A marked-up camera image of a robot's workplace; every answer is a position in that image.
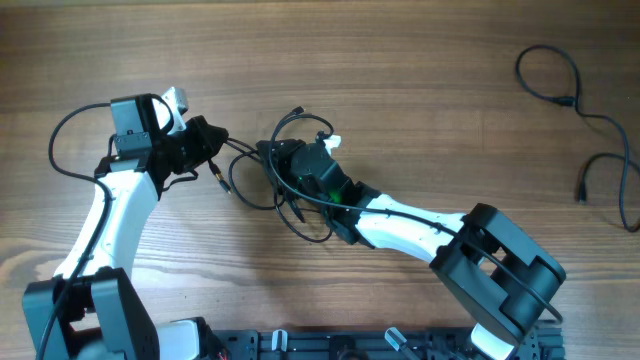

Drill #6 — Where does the thick black cable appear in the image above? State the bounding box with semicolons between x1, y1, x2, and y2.
514;44;640;233

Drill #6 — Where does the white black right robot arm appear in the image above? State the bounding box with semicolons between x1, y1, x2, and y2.
256;138;566;359

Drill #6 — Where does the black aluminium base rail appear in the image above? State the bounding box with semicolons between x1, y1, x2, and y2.
209;326;566;360

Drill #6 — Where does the black right camera cable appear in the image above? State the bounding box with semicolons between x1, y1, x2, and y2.
266;112;564;326

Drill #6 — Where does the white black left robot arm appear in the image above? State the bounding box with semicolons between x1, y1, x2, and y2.
22;87;229;359

